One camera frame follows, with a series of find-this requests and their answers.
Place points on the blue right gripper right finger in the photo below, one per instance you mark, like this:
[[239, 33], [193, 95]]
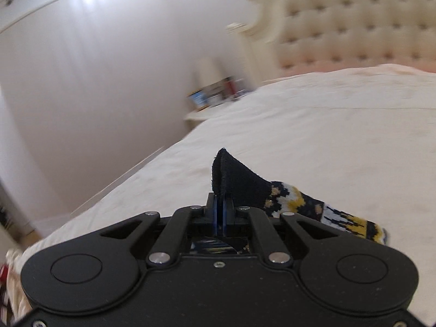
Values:
[[228, 216]]

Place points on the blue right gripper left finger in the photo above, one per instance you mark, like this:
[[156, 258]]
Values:
[[212, 213]]

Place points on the patterned navy yellow knit sweater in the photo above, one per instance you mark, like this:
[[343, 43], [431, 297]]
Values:
[[231, 179]]

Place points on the gold framed photo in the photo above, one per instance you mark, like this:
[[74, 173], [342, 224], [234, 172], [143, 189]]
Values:
[[198, 99]]

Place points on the red bottle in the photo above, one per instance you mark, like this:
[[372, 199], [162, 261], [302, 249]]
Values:
[[230, 87]]

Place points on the white table lamp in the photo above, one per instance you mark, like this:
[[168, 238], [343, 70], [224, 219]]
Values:
[[208, 73]]

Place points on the cream bedspread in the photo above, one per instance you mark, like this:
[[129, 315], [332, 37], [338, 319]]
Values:
[[361, 140]]

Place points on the cream tufted headboard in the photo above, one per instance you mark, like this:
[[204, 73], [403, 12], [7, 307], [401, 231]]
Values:
[[293, 37]]

